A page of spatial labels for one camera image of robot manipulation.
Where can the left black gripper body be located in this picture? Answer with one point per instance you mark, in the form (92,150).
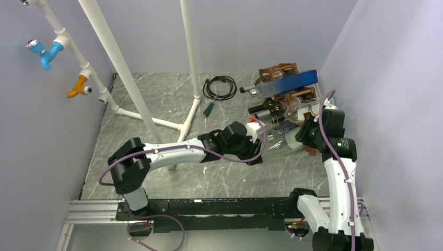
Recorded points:
(243,149)

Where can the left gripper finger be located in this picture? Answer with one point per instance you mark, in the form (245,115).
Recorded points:
(259,160)
(254,148)

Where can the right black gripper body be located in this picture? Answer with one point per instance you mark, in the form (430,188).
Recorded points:
(310,132)

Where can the clear square liquor bottle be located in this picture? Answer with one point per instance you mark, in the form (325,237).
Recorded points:
(295,113)

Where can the blue clear bottle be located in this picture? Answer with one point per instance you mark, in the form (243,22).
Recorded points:
(280,130)

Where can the dark wine bottle cream label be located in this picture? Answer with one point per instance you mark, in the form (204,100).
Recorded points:
(266,105)

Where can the green wine bottle silver neck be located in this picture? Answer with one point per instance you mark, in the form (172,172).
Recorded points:
(268,113)

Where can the dark green wine bottle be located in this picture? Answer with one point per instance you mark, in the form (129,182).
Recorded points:
(247,88)

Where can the tall blue liquid bottle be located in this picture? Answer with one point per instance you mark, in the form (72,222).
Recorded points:
(284,84)

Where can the tall clear glass bottle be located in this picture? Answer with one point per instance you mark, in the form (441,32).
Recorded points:
(283,143)

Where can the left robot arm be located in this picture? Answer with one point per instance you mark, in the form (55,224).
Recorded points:
(131,163)

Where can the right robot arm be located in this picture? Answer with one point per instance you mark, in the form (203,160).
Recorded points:
(341,228)

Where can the orange plastic faucet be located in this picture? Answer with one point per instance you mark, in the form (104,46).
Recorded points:
(80,88)

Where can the blue plastic faucet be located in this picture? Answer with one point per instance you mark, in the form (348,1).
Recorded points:
(46,56)

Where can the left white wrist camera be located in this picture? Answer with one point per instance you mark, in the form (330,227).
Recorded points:
(255,128)

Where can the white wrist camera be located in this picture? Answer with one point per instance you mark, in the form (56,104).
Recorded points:
(255,128)
(329,104)

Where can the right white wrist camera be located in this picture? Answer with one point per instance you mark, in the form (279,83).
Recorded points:
(329,104)

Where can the green handled screwdriver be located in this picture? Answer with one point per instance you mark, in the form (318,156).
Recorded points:
(208,110)

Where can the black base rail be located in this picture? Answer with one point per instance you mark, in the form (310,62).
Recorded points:
(271,213)

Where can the white PVC pipe frame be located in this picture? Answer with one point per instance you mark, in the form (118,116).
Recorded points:
(105,36)

